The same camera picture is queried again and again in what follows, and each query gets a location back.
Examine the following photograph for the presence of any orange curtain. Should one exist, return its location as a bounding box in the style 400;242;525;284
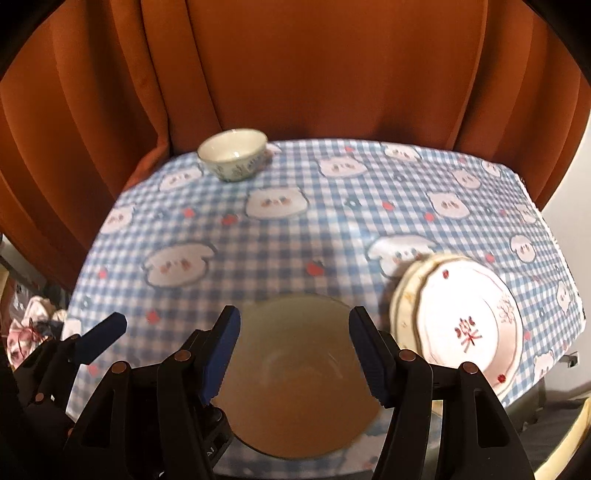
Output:
0;0;591;296

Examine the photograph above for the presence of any blue checked cartoon tablecloth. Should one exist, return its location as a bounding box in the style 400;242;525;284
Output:
65;138;585;477

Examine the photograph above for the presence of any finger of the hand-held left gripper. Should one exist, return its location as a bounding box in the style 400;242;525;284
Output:
18;312;128;374

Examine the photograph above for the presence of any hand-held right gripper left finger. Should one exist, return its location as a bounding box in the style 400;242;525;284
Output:
62;305;242;480

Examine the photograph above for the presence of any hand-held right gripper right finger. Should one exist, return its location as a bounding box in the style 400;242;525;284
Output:
348;305;522;480

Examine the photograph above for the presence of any white plate red pattern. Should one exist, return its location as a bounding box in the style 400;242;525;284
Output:
416;258;524;398

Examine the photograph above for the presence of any pile of pink cloth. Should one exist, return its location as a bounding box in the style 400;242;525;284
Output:
4;295;70;367

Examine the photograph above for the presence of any green leaf-print bowl with label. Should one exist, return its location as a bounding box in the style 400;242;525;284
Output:
197;128;269;182

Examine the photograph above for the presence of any scalloped yellow floral plate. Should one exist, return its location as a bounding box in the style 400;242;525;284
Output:
401;253;467;358

